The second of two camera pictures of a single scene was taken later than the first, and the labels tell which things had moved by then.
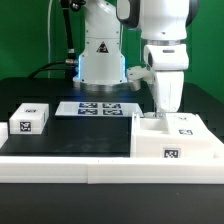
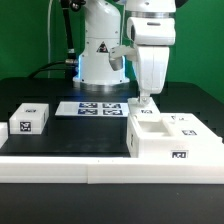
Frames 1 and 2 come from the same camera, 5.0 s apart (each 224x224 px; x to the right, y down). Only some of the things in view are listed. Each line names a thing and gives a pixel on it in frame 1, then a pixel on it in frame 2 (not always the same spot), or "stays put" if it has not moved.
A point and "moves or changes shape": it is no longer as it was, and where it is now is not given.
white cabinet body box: x=172 y=136 moves or changes shape
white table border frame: x=112 y=170 stays put
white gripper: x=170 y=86 → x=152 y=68
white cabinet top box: x=29 y=119 stays put
